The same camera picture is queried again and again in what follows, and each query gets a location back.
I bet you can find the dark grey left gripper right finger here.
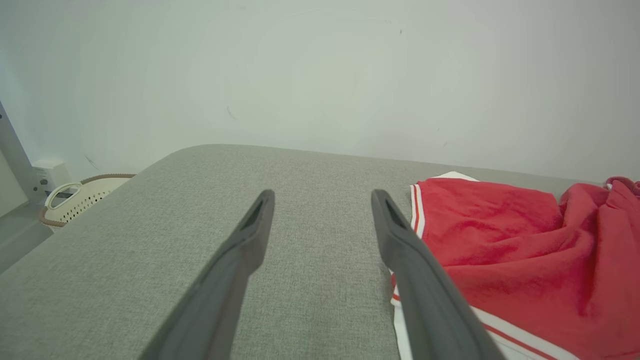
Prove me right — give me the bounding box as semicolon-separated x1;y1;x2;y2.
371;189;507;360

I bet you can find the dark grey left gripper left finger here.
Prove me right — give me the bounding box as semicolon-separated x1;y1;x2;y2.
137;189;276;360

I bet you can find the plain red garment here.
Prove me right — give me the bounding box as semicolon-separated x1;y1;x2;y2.
557;176;640;351

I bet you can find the red garment with striped white trim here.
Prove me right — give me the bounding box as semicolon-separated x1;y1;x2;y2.
390;171;640;360

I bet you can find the cream perforated laundry basket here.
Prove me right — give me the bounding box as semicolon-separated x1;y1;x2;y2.
39;173;137;230

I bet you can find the grey metal post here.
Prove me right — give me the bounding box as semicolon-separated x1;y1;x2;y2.
0;100;48;206

